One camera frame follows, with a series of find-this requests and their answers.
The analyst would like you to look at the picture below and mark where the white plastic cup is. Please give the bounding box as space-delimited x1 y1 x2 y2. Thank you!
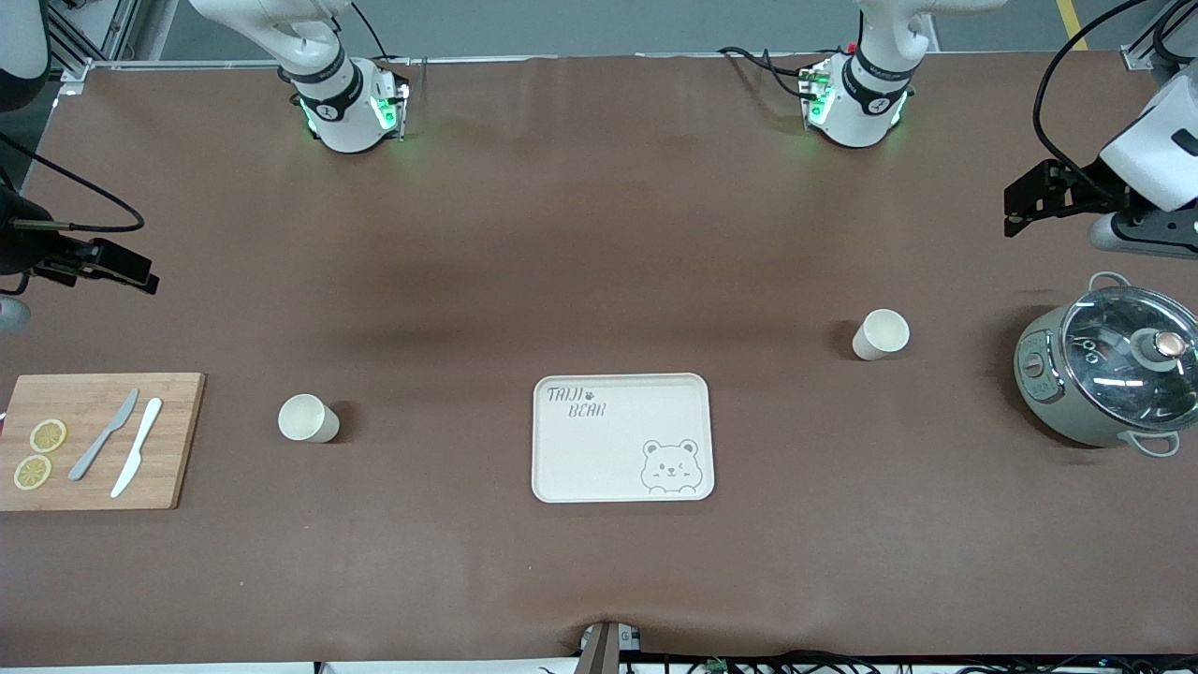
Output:
852 309 911 361
278 393 341 444

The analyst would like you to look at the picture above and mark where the cream tray with bear print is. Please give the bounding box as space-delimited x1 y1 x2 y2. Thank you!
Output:
532 373 715 504

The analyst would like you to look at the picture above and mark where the grey plastic knife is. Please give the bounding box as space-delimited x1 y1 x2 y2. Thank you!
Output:
67 388 139 482

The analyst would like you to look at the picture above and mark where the bamboo cutting board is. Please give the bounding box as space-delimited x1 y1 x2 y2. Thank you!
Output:
0 373 207 512

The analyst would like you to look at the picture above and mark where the white plastic knife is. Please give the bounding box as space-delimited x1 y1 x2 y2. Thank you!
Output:
110 398 164 499

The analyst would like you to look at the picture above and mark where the glass pot lid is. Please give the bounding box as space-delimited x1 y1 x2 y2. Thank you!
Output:
1060 286 1198 433

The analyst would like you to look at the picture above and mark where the grey electric cooking pot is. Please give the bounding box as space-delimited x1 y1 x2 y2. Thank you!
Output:
1014 271 1198 458

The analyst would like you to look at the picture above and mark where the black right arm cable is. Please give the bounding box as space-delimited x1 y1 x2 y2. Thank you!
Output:
0 136 146 233

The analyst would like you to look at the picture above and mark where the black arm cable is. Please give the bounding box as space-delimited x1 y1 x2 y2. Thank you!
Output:
0 136 146 233
1032 0 1171 202

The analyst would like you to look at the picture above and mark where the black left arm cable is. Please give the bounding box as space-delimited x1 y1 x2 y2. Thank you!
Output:
1032 0 1171 202

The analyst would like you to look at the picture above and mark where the aluminium frame profile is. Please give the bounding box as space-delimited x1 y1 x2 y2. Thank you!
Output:
1118 0 1198 74
42 0 179 83

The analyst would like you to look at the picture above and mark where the black base cable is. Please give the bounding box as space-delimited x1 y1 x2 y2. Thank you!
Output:
351 0 415 68
718 45 817 100

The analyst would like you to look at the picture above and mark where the grey table edge mount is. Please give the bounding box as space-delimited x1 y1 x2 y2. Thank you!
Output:
576 620 643 674

